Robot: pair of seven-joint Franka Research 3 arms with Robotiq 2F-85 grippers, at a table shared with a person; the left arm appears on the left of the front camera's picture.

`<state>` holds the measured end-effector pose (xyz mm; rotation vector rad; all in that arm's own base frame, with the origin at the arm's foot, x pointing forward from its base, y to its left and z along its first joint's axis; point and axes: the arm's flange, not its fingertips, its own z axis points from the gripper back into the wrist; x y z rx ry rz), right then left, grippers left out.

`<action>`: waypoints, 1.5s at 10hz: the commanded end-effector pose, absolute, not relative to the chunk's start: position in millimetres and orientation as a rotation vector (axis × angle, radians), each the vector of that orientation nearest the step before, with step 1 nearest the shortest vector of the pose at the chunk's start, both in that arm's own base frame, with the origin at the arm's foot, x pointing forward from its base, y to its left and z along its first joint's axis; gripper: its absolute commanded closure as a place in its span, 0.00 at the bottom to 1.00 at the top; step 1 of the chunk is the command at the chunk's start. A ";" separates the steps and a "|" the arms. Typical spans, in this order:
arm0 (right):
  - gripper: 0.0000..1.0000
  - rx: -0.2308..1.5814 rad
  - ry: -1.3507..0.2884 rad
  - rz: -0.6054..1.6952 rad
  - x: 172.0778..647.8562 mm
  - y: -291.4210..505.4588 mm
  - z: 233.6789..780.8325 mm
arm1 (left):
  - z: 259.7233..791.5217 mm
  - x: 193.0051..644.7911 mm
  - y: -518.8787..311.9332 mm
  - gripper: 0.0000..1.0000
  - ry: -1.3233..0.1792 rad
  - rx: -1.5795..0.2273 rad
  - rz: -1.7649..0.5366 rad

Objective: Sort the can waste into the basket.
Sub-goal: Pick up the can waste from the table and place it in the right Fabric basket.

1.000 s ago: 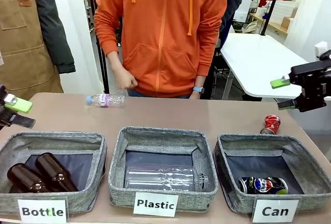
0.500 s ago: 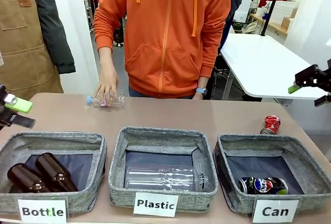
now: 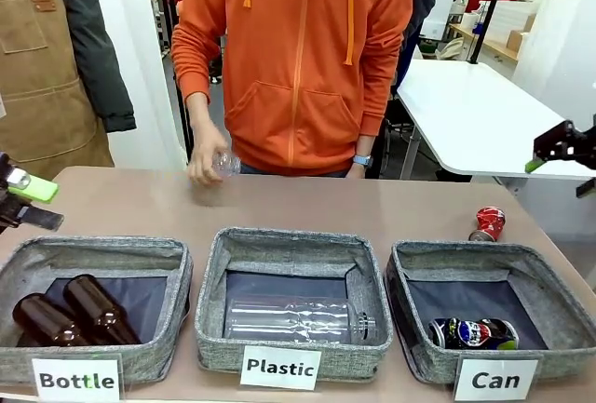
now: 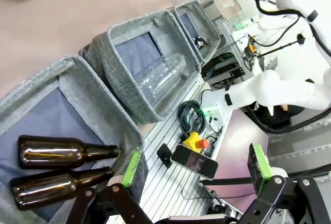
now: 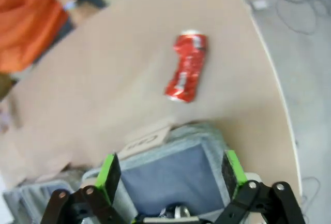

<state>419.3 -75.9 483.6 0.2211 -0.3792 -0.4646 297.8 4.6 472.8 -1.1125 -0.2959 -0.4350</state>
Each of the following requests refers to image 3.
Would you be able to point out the white side table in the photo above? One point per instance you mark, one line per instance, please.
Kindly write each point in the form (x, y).
(479, 114)

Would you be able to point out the white Can label card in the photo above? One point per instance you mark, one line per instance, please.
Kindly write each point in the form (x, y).
(496, 380)

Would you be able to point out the person in dark blue clothes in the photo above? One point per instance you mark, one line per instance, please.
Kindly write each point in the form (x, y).
(419, 12)

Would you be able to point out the person's left hand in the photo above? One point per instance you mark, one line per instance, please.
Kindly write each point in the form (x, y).
(356, 171)

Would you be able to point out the grey fabric basket labelled Bottle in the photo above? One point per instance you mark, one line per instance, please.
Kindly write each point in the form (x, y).
(172, 319)

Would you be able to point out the person in orange hoodie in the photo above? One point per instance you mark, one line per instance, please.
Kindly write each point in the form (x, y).
(298, 72)

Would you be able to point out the person in brown apron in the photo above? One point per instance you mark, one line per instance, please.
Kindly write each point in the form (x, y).
(56, 58)

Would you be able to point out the stack of white boxes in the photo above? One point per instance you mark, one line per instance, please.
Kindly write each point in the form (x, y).
(505, 17)

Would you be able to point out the brown cardboard box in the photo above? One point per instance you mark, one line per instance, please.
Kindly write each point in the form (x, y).
(519, 37)

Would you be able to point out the grey fabric basket labelled Can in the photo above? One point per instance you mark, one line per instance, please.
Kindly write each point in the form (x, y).
(419, 356)

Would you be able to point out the person's right forearm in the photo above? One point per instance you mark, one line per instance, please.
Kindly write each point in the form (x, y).
(195, 72)

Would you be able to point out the white box with print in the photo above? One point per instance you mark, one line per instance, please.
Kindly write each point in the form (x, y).
(440, 12)

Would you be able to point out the person's left forearm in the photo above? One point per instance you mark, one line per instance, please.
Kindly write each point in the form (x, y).
(372, 96)

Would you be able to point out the wooden workbench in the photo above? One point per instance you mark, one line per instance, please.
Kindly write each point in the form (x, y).
(484, 47)

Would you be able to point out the crushed blue Pepsi can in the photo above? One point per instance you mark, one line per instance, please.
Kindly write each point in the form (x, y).
(472, 333)

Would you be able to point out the black slanted pole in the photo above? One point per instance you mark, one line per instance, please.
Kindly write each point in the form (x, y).
(489, 7)

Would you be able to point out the small clear plastic bottle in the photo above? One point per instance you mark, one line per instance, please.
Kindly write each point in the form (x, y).
(227, 165)

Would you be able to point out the light blue wristband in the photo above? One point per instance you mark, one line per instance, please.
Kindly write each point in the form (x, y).
(362, 160)

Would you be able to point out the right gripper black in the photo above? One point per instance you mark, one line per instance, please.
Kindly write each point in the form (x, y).
(586, 144)

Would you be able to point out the large clear plastic bottle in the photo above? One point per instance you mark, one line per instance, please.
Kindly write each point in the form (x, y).
(288, 321)

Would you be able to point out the white Plastic label card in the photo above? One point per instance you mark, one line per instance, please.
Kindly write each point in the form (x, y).
(280, 367)

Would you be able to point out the crushed red soda can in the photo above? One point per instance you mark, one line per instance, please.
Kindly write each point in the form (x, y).
(489, 225)

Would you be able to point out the grey fabric basket labelled Plastic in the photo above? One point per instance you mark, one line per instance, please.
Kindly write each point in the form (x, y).
(288, 356)

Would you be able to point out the person's right hand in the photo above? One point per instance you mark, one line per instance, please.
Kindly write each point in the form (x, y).
(202, 161)

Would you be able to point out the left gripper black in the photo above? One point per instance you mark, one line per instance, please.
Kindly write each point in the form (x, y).
(7, 207)

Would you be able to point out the brown glass bottle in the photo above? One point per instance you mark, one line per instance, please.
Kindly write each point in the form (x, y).
(98, 312)
(44, 321)

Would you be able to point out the white Bottle label card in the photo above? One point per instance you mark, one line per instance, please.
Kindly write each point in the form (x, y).
(77, 380)

